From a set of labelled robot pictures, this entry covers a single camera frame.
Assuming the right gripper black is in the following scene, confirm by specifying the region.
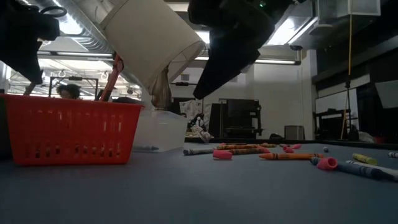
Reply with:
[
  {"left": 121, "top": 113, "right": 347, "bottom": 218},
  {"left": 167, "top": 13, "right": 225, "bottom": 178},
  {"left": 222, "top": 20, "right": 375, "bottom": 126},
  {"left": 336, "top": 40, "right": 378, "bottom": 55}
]
[{"left": 187, "top": 0, "right": 277, "bottom": 100}]

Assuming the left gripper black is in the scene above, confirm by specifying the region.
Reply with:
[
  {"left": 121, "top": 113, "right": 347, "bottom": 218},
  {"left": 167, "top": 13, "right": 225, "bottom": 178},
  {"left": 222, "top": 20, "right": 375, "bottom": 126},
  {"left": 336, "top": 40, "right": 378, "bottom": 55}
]
[{"left": 0, "top": 0, "right": 60, "bottom": 86}]

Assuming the gray crayon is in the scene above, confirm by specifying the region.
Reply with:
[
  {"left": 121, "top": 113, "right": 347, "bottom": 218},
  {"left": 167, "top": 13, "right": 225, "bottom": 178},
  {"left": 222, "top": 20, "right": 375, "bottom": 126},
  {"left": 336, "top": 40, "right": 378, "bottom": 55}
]
[
  {"left": 182, "top": 147, "right": 216, "bottom": 157},
  {"left": 23, "top": 81, "right": 37, "bottom": 96}
]

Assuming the red slotted plastic basket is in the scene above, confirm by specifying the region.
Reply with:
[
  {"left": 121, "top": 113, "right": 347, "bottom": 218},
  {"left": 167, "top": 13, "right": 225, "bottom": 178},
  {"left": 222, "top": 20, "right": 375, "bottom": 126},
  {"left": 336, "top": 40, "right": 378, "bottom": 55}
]
[{"left": 0, "top": 93, "right": 144, "bottom": 166}]

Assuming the dark blue crayon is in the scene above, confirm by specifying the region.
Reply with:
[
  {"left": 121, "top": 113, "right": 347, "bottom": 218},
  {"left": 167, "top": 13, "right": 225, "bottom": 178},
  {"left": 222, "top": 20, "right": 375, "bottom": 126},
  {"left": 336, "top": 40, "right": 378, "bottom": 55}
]
[{"left": 310, "top": 156, "right": 395, "bottom": 182}]

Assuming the fluorescent ceiling light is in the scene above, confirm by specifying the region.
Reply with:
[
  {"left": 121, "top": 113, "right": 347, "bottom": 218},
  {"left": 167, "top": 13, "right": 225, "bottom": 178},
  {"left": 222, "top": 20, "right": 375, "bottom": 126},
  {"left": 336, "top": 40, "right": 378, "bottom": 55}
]
[
  {"left": 37, "top": 51, "right": 114, "bottom": 58},
  {"left": 194, "top": 55, "right": 302, "bottom": 66}
]

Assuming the white patterned banner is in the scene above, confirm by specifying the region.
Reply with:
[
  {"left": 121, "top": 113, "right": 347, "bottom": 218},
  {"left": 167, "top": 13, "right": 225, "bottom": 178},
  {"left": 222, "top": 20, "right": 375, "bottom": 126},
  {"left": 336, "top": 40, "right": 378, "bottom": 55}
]
[{"left": 179, "top": 99, "right": 213, "bottom": 131}]

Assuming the person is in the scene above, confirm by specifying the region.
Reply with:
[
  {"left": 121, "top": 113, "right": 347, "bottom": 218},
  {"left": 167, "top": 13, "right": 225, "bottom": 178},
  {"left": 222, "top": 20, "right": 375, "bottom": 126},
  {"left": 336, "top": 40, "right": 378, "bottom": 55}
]
[{"left": 55, "top": 83, "right": 82, "bottom": 100}]

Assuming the black equipment rack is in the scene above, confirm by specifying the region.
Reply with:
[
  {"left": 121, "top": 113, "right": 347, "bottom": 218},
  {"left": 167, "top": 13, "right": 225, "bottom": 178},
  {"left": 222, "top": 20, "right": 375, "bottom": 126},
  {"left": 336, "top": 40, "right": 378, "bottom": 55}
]
[{"left": 208, "top": 98, "right": 264, "bottom": 139}]

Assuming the clear plastic bin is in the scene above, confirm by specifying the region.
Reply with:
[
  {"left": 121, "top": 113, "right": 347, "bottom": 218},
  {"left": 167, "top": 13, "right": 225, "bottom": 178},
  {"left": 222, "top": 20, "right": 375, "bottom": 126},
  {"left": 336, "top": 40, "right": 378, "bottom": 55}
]
[{"left": 132, "top": 108, "right": 189, "bottom": 154}]

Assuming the red desk lamp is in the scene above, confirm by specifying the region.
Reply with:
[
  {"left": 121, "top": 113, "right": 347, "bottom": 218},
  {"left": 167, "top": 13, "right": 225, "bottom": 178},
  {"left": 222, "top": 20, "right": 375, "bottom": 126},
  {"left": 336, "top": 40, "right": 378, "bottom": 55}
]
[{"left": 98, "top": 53, "right": 125, "bottom": 103}]

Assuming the gray bin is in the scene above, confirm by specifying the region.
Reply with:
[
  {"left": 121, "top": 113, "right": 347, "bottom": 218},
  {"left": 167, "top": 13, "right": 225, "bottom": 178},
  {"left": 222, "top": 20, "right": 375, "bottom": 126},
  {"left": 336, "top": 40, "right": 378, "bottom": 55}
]
[{"left": 284, "top": 124, "right": 306, "bottom": 141}]

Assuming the whiteboard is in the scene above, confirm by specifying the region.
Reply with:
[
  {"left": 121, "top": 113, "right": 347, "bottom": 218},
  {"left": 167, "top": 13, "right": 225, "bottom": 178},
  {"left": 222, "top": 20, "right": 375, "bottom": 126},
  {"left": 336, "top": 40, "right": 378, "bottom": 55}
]
[{"left": 315, "top": 88, "right": 359, "bottom": 115}]

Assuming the black shelf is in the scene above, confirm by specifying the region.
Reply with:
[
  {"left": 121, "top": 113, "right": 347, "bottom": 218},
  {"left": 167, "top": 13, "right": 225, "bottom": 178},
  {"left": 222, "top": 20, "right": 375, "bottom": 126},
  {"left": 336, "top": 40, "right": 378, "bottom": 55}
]
[{"left": 312, "top": 108, "right": 360, "bottom": 141}]

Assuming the white panel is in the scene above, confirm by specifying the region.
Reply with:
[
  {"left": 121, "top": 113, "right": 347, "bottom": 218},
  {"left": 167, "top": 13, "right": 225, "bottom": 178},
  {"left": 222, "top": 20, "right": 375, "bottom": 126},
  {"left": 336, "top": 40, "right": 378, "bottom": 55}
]
[{"left": 374, "top": 80, "right": 398, "bottom": 110}]

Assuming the silver ventilation duct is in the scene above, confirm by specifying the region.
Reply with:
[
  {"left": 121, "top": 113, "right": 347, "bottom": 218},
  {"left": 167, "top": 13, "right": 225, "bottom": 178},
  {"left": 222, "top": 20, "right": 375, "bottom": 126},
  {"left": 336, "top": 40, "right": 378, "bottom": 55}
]
[{"left": 51, "top": 0, "right": 141, "bottom": 85}]

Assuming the yellow hanging cable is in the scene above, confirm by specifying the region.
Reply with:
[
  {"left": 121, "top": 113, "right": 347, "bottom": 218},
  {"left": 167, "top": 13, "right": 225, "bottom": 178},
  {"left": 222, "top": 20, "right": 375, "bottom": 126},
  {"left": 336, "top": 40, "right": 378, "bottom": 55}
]
[{"left": 340, "top": 14, "right": 354, "bottom": 140}]

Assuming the white ceiling duct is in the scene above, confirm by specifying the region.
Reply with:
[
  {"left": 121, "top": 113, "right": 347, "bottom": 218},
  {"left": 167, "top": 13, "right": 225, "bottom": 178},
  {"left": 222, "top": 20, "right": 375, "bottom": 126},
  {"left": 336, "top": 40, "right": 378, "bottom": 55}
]
[{"left": 317, "top": 0, "right": 382, "bottom": 35}]

